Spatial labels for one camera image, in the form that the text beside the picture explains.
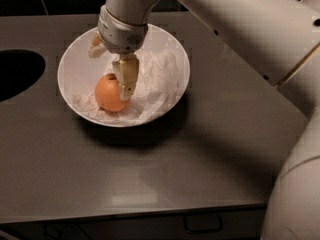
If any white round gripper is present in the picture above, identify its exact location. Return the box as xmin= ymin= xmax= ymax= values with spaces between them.
xmin=89 ymin=5 xmax=148 ymax=101

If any white bowl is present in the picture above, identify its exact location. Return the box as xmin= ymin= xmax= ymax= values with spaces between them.
xmin=57 ymin=25 xmax=190 ymax=125

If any white crumpled paper towel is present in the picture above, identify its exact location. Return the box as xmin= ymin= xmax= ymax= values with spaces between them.
xmin=72 ymin=49 xmax=184 ymax=127

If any orange fruit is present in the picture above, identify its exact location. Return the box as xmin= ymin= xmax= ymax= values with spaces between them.
xmin=94 ymin=74 xmax=129 ymax=112

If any black drawer handle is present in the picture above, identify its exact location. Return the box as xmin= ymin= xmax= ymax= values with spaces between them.
xmin=183 ymin=214 xmax=224 ymax=234

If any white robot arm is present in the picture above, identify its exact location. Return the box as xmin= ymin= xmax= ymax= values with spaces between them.
xmin=90 ymin=0 xmax=320 ymax=240

